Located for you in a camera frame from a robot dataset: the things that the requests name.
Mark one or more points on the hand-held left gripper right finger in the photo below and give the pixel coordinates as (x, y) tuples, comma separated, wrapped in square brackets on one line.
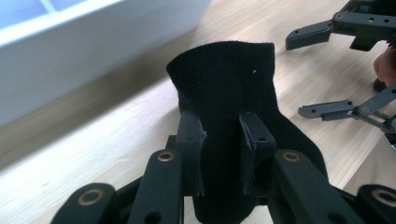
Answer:
[(255, 146)]

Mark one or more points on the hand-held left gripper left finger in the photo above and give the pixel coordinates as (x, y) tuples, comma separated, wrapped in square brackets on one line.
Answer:
[(188, 140)]

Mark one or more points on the white storage box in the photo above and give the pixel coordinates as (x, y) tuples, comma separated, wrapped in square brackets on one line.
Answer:
[(77, 53)]

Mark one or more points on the black sock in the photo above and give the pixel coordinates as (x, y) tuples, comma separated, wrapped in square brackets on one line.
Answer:
[(224, 77)]

